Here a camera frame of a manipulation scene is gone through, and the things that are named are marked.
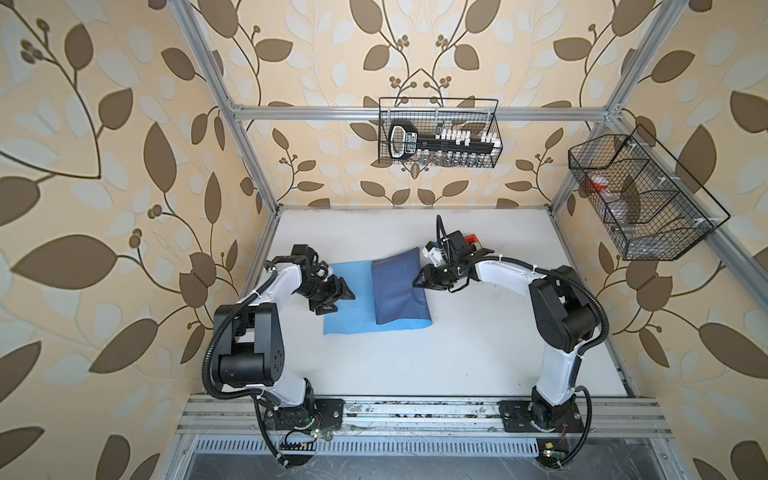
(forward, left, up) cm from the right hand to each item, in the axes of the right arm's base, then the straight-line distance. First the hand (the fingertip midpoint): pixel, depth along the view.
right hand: (418, 285), depth 93 cm
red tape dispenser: (+18, -21, +1) cm, 27 cm away
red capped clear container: (+14, -49, +28) cm, 58 cm away
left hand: (-6, +23, +4) cm, 24 cm away
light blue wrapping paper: (-7, +19, -5) cm, 21 cm away
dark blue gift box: (-5, +7, +1) cm, 9 cm away
